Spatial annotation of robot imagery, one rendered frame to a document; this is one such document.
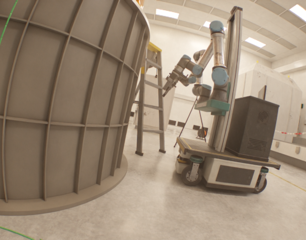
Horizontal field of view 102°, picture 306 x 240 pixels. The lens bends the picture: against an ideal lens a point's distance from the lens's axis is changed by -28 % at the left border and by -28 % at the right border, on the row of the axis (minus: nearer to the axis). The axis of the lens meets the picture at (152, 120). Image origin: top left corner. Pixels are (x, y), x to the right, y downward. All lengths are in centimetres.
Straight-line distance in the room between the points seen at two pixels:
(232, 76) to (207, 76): 773
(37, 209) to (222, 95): 137
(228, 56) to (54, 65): 164
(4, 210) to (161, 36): 934
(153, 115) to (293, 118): 578
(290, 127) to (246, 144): 631
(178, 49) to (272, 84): 506
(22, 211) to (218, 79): 136
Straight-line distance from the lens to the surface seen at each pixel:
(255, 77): 656
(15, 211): 83
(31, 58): 75
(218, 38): 139
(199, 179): 146
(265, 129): 160
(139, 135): 206
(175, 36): 959
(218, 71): 125
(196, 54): 206
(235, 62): 163
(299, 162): 486
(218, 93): 136
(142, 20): 126
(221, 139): 152
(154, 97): 459
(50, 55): 77
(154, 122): 458
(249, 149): 153
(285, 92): 753
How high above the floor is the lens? 53
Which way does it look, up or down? 2 degrees down
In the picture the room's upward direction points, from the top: 12 degrees clockwise
